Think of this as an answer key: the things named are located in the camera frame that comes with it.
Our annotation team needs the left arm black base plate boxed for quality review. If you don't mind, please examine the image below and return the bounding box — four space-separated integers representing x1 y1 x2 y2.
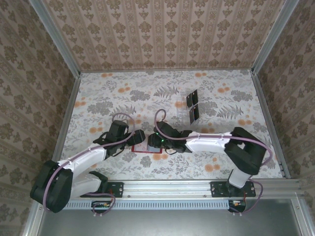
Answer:
80 181 124 199

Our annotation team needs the aluminium side rail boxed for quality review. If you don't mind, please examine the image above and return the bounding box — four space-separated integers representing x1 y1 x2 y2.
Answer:
53 73 82 168
251 71 292 179

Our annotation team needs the left black connector box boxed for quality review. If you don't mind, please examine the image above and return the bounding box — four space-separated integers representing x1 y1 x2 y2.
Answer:
91 201 111 212

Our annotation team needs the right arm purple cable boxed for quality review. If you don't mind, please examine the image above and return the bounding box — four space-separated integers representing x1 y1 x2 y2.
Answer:
153 109 273 217

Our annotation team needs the aluminium frame bar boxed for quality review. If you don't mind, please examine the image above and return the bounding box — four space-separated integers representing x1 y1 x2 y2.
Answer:
291 191 308 236
22 206 46 236

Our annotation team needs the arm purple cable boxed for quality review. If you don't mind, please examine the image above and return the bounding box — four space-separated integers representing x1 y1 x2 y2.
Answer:
153 109 273 217
43 112 136 218

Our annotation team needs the red leather card holder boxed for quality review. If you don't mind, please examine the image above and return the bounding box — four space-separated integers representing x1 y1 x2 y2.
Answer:
131 144 162 154

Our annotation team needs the aluminium frame post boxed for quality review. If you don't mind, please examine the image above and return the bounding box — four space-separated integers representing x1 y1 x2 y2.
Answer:
251 0 302 74
28 0 82 77

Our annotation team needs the black connector box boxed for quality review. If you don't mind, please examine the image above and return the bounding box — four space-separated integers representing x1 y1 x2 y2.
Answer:
228 200 247 212
91 201 111 212

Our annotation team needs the slotted grey cable duct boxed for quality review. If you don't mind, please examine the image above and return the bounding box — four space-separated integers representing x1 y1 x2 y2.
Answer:
66 201 233 210

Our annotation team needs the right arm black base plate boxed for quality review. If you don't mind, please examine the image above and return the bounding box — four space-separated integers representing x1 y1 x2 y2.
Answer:
211 181 256 199

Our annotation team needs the right black connector box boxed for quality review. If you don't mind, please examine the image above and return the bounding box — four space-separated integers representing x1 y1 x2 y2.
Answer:
228 200 247 212

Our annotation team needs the grey metal sheet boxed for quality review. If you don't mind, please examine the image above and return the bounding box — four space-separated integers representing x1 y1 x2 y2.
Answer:
39 199 302 236

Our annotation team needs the aluminium mounting rail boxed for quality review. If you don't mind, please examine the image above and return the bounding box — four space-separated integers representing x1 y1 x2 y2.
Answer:
71 178 302 197

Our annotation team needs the floral paper table cover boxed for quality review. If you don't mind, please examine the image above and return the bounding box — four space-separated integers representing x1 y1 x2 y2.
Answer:
59 69 284 180

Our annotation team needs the clear acrylic card stand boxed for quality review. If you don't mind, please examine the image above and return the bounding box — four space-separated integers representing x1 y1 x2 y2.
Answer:
175 89 200 126

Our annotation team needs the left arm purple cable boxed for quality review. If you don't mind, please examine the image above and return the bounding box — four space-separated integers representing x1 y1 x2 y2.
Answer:
43 112 136 218

